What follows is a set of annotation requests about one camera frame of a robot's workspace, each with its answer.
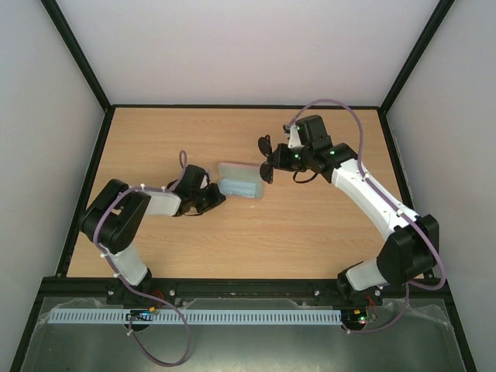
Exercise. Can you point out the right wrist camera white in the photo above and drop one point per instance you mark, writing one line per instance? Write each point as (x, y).
(291, 132)

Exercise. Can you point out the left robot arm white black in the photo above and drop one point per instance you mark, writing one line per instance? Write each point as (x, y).
(112, 220)

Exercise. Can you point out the light blue cleaning cloth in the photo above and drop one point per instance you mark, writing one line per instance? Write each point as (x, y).
(232, 187)

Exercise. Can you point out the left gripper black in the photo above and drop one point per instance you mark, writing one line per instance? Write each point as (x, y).
(217, 198)

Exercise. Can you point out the controller board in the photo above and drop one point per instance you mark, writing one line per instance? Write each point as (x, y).
(142, 314)
(359, 316)

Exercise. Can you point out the light blue slotted cable duct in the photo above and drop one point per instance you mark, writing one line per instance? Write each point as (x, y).
(201, 317)

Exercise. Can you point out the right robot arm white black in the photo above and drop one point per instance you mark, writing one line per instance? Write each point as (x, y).
(411, 241)

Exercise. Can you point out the right controller board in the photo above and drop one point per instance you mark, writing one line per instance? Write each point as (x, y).
(359, 316)

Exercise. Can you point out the pink glasses case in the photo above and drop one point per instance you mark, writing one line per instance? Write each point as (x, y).
(240, 180)

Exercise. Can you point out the black gold sunglasses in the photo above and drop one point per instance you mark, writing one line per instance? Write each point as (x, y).
(266, 170)

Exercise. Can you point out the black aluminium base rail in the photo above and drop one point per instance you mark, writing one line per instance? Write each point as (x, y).
(178, 291)

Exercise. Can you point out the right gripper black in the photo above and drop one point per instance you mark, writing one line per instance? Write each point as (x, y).
(275, 158)

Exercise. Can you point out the left controller board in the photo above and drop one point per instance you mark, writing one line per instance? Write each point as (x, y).
(142, 314)

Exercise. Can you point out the black enclosure frame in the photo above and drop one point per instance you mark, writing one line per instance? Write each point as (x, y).
(249, 52)

